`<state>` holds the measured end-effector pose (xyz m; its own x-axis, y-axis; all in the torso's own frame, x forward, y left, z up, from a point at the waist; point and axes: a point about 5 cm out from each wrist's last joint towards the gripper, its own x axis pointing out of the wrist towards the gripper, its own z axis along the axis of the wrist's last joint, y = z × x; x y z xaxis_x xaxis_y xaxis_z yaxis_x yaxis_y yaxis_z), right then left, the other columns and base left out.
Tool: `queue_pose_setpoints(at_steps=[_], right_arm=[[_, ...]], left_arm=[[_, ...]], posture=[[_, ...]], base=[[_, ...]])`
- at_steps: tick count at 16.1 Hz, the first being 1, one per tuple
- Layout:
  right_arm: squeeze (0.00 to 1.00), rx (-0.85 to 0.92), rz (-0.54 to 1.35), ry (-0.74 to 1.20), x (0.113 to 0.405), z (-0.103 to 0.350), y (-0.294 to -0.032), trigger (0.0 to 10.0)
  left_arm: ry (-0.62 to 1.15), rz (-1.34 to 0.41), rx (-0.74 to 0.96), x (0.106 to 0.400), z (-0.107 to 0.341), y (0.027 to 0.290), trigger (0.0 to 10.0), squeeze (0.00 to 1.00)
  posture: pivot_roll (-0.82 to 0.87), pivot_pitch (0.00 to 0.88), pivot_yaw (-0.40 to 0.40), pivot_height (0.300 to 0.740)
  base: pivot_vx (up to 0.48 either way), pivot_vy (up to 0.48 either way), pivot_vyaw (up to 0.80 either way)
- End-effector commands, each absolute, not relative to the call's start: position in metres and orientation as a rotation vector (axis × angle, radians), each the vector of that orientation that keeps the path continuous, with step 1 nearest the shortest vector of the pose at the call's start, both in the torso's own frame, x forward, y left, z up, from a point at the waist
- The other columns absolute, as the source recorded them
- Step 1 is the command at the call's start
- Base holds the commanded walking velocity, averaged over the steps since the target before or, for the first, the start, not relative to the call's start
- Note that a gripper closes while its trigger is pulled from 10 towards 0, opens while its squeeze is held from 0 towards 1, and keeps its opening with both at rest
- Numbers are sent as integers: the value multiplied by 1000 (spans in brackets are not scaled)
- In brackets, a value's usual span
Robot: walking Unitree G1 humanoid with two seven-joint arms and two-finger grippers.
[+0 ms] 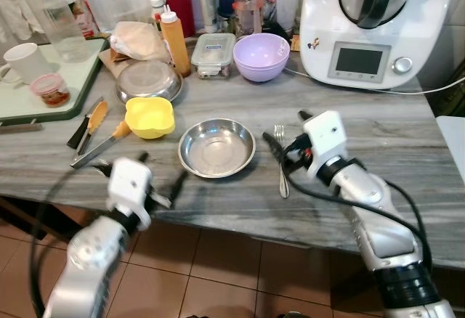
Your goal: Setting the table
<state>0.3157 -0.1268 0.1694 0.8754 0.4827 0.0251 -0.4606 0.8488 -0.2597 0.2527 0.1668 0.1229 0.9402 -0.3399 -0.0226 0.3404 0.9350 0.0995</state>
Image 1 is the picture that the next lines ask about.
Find steel fork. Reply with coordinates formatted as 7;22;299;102
273;123;291;200

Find yellow plastic bowl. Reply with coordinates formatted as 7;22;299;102
124;96;177;141

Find steel tongs with orange tips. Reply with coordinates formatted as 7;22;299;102
70;99;132;169

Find shallow steel bowl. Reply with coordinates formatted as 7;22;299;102
178;118;257;180

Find purple plastic bowl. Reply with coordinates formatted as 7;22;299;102
232;33;292;83

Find round steel plate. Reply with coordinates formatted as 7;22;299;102
116;60;183;105

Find white kitchen cooking machine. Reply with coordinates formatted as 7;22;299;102
299;0;458;91

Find green-rimmed tray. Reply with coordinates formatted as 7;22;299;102
0;38;110;125

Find glass container with grey lid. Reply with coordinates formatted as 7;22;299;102
190;33;238;80

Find small red-lidded plastic tub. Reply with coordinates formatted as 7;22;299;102
28;73;72;109

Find orange sauce squeeze bottle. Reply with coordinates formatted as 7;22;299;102
160;10;193;78

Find beige wrapped bag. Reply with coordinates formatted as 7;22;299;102
108;21;172;63

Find white cabinet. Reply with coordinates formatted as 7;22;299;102
436;115;465;182

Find pink drinking bottle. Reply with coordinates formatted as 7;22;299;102
233;0;264;38

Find small white-capped bottle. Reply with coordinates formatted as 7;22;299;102
149;0;167;33

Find white mug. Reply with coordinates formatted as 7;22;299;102
0;42;52;87

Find maroon plastic canister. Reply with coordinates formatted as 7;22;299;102
155;0;196;38

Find clear bottle with orange cap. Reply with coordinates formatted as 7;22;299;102
14;0;92;64

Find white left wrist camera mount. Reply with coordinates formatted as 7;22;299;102
107;158;154;215

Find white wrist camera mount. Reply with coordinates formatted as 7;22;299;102
107;158;154;215
301;110;349;182

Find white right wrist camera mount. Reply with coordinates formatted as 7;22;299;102
301;110;349;182

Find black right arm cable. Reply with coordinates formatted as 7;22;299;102
269;144;435;272

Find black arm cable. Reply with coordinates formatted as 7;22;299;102
269;144;435;272
27;160;117;318

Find black utensil handle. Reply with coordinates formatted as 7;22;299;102
66;113;93;150

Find white power cable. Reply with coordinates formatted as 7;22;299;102
282;66;465;97

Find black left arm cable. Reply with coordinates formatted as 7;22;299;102
27;160;117;318

